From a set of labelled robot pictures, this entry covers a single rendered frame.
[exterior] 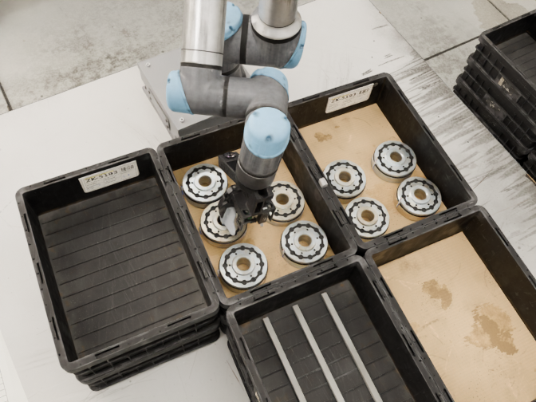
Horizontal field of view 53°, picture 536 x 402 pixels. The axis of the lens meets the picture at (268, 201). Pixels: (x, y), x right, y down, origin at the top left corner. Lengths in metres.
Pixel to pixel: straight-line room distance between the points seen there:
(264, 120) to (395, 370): 0.57
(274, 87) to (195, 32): 0.17
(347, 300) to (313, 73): 0.75
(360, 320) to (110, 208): 0.60
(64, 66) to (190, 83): 1.75
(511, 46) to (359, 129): 1.03
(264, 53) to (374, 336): 0.68
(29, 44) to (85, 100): 1.25
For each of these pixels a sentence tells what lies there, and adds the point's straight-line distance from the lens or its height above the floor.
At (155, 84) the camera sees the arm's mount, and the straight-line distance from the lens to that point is 1.48.
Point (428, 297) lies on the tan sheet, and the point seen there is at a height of 0.83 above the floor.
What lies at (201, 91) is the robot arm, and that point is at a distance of 0.98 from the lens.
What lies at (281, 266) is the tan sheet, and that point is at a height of 0.83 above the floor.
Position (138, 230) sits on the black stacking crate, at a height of 0.83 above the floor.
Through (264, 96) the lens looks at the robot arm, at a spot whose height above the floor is 1.18.
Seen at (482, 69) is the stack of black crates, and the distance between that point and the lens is 2.15.
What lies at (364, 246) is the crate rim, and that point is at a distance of 1.12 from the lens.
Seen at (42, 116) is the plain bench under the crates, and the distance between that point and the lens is 1.61.
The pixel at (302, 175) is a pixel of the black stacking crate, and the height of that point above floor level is 0.89.
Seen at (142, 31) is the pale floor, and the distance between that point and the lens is 2.79.
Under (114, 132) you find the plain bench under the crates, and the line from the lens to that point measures 1.53.
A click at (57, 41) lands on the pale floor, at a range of 2.82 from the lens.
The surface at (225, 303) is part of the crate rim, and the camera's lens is 1.04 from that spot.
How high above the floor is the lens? 1.92
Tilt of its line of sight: 61 degrees down
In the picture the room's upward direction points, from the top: 8 degrees clockwise
